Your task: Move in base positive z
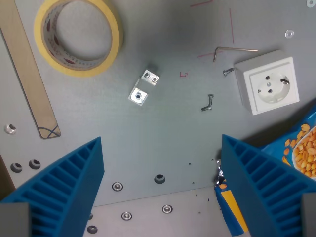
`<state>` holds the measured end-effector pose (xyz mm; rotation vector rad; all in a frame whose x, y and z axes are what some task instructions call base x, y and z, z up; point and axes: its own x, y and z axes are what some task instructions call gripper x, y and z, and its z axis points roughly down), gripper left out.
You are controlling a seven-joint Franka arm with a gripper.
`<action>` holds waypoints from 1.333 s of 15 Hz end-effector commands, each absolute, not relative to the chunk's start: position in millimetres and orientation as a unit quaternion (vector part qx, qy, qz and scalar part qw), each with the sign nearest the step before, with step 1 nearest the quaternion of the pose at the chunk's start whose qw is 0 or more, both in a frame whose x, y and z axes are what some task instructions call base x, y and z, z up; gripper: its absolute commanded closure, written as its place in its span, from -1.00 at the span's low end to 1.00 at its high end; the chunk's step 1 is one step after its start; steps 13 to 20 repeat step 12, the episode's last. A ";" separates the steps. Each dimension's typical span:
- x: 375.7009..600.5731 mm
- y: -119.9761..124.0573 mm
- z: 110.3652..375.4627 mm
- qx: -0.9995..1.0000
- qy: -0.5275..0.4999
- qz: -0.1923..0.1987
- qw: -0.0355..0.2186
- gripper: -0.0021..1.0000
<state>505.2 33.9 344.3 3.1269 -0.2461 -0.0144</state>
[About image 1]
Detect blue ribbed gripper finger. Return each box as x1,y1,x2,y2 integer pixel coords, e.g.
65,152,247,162
0,136,105,237
221,134,316,237

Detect blue peanut snack bag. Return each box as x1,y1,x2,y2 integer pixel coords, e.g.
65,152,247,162
213,98,316,237

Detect threaded metal insert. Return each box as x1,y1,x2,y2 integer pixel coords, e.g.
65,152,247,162
3,123,17,135

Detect flat wooden stick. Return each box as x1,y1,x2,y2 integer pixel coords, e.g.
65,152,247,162
0,0,62,140

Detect metal hex allen key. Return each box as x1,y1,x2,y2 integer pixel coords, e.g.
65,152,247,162
213,46,259,63

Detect yellow masking tape roll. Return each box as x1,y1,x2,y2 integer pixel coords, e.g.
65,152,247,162
34,0,124,79

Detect white electrical wall socket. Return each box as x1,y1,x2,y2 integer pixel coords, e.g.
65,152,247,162
233,49,300,116

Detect aluminium angle bracket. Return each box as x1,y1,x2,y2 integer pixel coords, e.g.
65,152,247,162
127,63,161,107

